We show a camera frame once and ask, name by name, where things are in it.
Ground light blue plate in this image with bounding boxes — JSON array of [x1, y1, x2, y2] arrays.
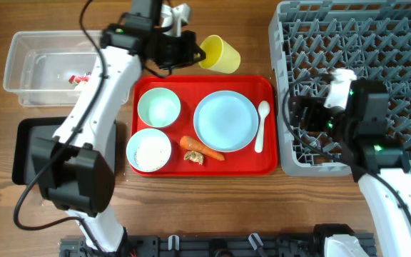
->
[[193, 90, 259, 153]]

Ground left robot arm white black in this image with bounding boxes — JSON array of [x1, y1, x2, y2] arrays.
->
[[31, 1, 206, 256]]

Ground white plastic spoon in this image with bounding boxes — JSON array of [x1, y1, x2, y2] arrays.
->
[[254, 101, 270, 153]]

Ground grey dishwasher rack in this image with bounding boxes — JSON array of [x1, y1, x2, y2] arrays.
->
[[268, 1, 411, 165]]

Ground yellow plastic cup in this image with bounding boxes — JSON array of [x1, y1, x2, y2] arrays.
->
[[199, 35, 241, 74]]

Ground orange carrot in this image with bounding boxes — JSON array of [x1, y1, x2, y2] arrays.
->
[[180, 136, 225, 161]]

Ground red serving tray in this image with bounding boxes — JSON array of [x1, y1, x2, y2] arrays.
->
[[132, 76, 278, 177]]

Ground brown food scrap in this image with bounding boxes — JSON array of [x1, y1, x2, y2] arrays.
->
[[183, 151, 204, 165]]

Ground red snack wrapper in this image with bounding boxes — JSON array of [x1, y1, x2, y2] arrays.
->
[[68, 72, 91, 86]]

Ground black tray bin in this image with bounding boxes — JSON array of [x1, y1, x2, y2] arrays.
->
[[11, 116, 118, 186]]

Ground clear plastic bin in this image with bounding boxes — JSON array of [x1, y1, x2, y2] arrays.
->
[[3, 31, 98, 107]]

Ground mint green bowl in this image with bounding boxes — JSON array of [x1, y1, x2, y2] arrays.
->
[[137, 87, 181, 129]]

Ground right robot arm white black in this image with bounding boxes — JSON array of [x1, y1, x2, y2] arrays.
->
[[282, 79, 411, 256]]

